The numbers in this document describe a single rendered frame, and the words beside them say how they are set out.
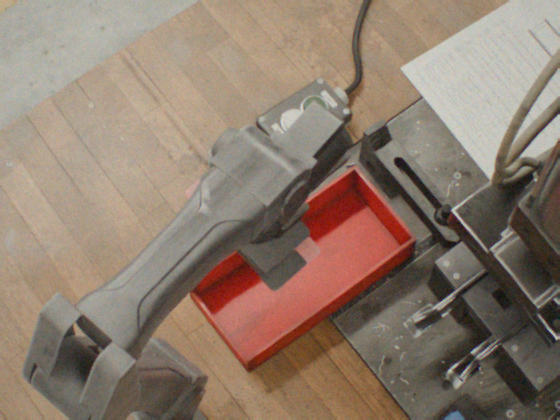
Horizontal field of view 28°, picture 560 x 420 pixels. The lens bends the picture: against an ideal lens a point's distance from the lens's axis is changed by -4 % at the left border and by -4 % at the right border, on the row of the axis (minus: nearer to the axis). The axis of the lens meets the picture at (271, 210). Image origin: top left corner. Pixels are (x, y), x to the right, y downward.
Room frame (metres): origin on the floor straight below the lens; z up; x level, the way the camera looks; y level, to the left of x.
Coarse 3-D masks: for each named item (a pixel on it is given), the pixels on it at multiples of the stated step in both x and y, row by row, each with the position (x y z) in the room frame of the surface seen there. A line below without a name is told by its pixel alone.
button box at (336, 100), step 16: (368, 0) 0.84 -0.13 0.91; (352, 48) 0.77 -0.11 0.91; (320, 80) 0.71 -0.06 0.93; (304, 96) 0.68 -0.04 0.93; (320, 96) 0.68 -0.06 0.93; (336, 96) 0.68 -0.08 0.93; (272, 112) 0.66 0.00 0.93; (336, 112) 0.66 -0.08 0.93; (352, 112) 0.66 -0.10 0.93; (272, 128) 0.64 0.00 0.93
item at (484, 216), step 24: (480, 192) 0.47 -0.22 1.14; (504, 192) 0.47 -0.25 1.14; (456, 216) 0.44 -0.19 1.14; (480, 216) 0.44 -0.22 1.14; (504, 216) 0.44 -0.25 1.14; (480, 240) 0.41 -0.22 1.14; (504, 240) 0.40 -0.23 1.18; (504, 264) 0.37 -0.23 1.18; (528, 264) 0.37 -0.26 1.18; (504, 288) 0.37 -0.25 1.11; (528, 288) 0.35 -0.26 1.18; (552, 288) 0.35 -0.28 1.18; (528, 312) 0.34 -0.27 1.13; (552, 312) 0.33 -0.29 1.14; (552, 336) 0.31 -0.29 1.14
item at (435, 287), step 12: (432, 276) 0.44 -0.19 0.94; (432, 288) 0.43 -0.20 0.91; (444, 288) 0.42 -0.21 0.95; (456, 312) 0.40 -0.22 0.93; (468, 312) 0.39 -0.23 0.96; (480, 324) 0.37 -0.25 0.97; (504, 360) 0.33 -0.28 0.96; (504, 372) 0.32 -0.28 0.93; (516, 372) 0.31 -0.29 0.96; (516, 384) 0.30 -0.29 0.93; (528, 384) 0.30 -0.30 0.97; (516, 396) 0.30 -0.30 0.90; (528, 396) 0.29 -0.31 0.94
